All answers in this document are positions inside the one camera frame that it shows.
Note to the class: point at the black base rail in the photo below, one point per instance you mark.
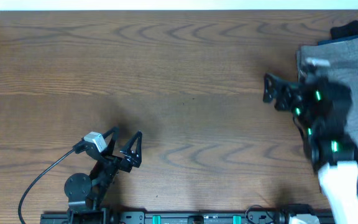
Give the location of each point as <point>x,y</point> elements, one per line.
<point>302,214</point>

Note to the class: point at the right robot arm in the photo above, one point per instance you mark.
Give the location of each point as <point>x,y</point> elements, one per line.
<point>319,110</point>

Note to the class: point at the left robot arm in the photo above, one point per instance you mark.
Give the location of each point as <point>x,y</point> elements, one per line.
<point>86,192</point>

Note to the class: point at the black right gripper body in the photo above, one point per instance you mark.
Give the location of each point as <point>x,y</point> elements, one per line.
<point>298,107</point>

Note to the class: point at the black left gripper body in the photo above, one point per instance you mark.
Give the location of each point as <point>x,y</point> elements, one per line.
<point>114,166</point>

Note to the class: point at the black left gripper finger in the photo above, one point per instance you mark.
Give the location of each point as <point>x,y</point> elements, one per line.
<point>133,148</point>
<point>113,133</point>

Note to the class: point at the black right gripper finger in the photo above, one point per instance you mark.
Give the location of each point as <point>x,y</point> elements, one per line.
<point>283,101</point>
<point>272,87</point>

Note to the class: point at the black folded garment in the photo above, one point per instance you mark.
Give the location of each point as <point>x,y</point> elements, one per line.
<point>347,30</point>

